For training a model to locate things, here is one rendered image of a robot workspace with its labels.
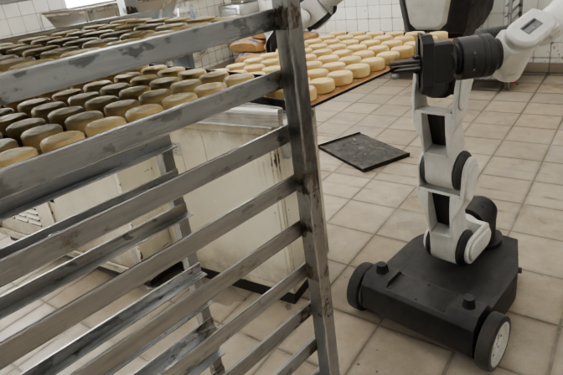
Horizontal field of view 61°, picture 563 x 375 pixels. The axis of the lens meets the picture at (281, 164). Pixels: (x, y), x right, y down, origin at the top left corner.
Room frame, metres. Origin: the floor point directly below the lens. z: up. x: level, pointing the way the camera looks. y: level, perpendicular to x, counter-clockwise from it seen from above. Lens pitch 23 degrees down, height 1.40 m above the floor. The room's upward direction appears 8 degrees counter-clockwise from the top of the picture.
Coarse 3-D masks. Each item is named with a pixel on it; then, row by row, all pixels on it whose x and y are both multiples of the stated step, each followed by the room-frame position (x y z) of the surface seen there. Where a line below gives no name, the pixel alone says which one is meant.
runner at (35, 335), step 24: (264, 192) 0.68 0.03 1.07; (288, 192) 0.72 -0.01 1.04; (240, 216) 0.65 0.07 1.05; (192, 240) 0.58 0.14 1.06; (144, 264) 0.53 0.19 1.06; (168, 264) 0.55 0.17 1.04; (96, 288) 0.49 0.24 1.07; (120, 288) 0.50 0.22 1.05; (72, 312) 0.46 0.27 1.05; (24, 336) 0.43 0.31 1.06; (48, 336) 0.44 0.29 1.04; (0, 360) 0.41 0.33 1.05
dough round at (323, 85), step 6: (318, 78) 0.90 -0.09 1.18; (324, 78) 0.90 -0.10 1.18; (330, 78) 0.89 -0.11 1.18; (312, 84) 0.87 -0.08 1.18; (318, 84) 0.86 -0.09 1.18; (324, 84) 0.86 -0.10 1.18; (330, 84) 0.86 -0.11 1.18; (318, 90) 0.86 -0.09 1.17; (324, 90) 0.86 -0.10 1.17; (330, 90) 0.86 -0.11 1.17
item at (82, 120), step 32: (64, 96) 0.79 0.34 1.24; (96, 96) 0.76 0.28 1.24; (128, 96) 0.73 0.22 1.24; (160, 96) 0.69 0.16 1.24; (192, 96) 0.66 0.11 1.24; (0, 128) 0.66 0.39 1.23; (32, 128) 0.61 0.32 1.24; (64, 128) 0.66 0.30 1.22; (96, 128) 0.57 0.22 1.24; (0, 160) 0.50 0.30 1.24
